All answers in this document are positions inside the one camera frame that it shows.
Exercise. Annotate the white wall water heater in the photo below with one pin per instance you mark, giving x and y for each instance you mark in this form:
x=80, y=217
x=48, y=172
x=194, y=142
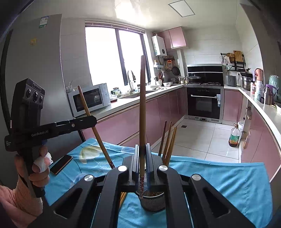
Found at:
x=159, y=45

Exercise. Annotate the smartphone with brown case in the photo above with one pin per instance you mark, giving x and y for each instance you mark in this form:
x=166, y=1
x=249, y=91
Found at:
x=61, y=164

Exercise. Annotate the black built-in oven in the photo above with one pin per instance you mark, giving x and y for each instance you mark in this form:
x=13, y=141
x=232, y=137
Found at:
x=204, y=105

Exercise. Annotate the white kitchen countertop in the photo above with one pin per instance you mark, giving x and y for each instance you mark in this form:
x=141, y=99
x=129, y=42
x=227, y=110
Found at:
x=270, y=114

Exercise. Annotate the black range hood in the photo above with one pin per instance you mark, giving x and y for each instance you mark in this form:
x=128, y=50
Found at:
x=205, y=69

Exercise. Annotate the dark red bowl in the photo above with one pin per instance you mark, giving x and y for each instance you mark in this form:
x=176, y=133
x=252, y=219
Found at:
x=113, y=100

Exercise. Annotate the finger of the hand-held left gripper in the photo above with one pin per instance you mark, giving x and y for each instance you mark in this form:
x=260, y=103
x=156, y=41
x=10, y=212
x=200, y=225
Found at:
x=83, y=123

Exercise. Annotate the bunch of wooden chopsticks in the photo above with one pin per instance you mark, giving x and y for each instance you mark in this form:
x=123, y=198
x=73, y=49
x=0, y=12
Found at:
x=168, y=142

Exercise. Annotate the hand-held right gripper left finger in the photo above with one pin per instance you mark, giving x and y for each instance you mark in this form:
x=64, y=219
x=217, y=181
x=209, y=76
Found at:
x=136, y=162

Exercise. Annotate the kitchen window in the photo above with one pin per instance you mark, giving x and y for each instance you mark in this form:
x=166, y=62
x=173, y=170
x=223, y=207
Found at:
x=103, y=54

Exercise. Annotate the hanging black frying pan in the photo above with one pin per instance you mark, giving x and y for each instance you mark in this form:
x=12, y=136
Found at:
x=175, y=71

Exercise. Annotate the wooden cutting board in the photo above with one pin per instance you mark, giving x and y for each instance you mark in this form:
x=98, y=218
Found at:
x=237, y=56

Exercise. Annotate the chrome kitchen faucet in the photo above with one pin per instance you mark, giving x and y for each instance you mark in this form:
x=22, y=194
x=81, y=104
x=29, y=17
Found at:
x=131, y=81

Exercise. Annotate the person's left hand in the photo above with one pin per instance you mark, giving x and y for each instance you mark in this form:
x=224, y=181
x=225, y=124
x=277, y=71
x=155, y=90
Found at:
x=41, y=177

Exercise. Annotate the black wall rack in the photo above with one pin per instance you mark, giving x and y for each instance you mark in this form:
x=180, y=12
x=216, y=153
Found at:
x=238, y=64

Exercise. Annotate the white plastic bottle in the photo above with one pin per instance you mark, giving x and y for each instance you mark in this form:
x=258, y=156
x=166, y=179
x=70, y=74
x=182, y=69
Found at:
x=259, y=91

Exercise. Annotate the black mesh utensil holder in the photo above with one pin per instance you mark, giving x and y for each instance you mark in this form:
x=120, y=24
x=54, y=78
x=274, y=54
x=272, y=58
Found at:
x=153, y=203

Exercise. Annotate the white microwave oven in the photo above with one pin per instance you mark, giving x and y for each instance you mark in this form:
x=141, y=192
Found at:
x=87, y=99

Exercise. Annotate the pink base cabinets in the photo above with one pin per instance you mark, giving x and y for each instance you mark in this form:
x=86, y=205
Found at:
x=136, y=122

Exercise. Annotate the grey refrigerator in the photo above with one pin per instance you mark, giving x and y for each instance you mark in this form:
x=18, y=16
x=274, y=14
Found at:
x=44, y=65

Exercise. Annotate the gas stove top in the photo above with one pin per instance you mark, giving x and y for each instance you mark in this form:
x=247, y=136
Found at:
x=213, y=84

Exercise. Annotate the pink wall cabinet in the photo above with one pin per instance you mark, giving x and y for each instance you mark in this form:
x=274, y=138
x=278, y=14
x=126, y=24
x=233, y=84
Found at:
x=174, y=38

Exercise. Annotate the black wok with lid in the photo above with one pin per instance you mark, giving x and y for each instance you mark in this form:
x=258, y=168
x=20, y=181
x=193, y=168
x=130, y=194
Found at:
x=194, y=78

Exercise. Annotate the blue printed tablecloth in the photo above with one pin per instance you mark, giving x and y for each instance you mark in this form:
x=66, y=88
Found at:
x=219, y=182

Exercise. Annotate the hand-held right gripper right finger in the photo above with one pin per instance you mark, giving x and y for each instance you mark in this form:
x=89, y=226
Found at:
x=151, y=175

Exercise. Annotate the green plastic bag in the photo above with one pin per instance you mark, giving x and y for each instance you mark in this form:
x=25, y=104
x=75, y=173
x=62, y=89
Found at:
x=275, y=85

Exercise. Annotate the steel thermos bottle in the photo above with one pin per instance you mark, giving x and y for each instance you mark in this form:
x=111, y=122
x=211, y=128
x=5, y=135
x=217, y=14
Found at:
x=268, y=96

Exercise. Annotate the metal mixing bowl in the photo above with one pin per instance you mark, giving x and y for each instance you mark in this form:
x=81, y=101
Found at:
x=168, y=84

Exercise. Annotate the steel steamer pot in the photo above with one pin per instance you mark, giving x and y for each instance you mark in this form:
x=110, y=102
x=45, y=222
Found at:
x=246, y=82

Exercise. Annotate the cooking oil bottle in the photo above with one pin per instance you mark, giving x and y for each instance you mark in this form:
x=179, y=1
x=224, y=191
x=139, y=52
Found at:
x=234, y=137

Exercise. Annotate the ceiling light panel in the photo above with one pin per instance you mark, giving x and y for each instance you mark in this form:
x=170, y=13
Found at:
x=181, y=8

